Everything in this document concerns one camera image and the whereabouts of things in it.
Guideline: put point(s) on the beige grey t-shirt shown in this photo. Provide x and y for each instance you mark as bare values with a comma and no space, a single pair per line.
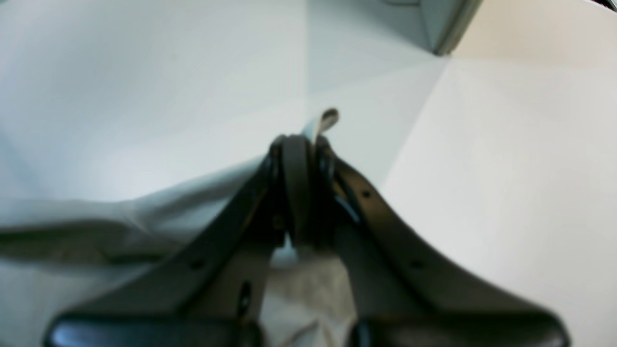
308,301

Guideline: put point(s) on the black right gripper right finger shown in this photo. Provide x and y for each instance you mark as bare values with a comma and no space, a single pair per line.
406,293

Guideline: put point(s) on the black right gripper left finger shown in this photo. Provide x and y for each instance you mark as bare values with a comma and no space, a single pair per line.
209,293

